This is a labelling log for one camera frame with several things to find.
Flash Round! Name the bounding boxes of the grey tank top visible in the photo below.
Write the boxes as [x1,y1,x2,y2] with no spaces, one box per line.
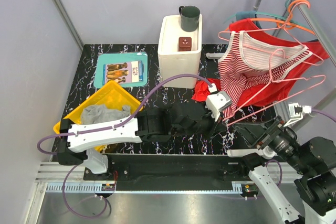
[80,104,131,125]

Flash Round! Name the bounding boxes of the white rack foot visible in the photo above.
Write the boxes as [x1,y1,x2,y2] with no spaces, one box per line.
[227,147,276,159]

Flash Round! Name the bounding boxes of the white foam box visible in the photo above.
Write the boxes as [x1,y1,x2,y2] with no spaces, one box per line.
[158,15,203,82]

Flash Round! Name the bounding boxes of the brown square box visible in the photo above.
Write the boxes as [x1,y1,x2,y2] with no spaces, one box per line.
[178,37,192,51]

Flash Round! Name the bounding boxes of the dark green mug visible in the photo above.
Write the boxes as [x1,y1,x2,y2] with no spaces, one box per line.
[178,6,200,32]

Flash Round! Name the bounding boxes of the red white striped tank top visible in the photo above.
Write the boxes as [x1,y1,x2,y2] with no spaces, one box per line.
[218,35,308,118]

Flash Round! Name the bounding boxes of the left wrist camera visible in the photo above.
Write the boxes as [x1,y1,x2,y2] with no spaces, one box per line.
[205,91,232,121]

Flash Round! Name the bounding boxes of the orange plastic hanger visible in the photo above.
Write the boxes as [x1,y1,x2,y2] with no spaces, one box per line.
[250,0,315,35]

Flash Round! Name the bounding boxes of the crumpled red cloth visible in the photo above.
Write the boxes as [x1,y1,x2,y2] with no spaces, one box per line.
[192,78,221,102]

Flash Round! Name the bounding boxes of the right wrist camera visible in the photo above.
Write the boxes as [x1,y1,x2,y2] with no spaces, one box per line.
[284,103,312,127]

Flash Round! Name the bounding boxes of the teal tray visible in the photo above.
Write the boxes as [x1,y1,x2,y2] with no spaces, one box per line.
[93,52,148,89]

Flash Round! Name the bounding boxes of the dog picture book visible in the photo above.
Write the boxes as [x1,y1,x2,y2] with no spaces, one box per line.
[102,60,144,84]

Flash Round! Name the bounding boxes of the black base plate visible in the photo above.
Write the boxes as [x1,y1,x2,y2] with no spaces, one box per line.
[83,154,251,193]

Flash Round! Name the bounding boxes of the pink wire hanger front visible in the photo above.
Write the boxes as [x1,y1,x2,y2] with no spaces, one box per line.
[218,47,312,120]

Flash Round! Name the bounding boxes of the teal plastic hanger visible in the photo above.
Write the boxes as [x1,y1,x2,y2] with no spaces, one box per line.
[224,0,310,24]

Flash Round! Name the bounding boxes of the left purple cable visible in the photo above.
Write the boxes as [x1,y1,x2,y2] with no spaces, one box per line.
[36,73,215,218]

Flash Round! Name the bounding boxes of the purple cable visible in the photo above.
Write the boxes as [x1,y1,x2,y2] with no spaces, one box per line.
[36,73,215,218]
[265,108,336,185]

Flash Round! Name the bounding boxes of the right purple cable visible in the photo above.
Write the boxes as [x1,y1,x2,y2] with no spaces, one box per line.
[265,108,336,185]

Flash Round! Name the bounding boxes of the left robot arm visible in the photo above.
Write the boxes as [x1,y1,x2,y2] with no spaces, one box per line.
[56,102,227,180]

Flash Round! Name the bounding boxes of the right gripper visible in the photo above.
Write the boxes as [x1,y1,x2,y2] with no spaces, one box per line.
[232,114,312,173]

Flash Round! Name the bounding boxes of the metal clothes rack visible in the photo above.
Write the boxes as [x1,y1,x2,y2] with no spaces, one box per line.
[254,0,335,119]

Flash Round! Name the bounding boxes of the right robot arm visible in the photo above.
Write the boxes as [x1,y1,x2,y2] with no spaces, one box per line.
[233,116,335,223]

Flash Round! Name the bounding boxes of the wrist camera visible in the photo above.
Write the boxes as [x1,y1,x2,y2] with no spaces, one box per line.
[205,91,232,121]
[284,103,312,127]

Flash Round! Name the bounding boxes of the pink wire hanger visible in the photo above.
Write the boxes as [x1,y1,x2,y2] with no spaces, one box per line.
[218,47,312,120]
[219,21,324,66]

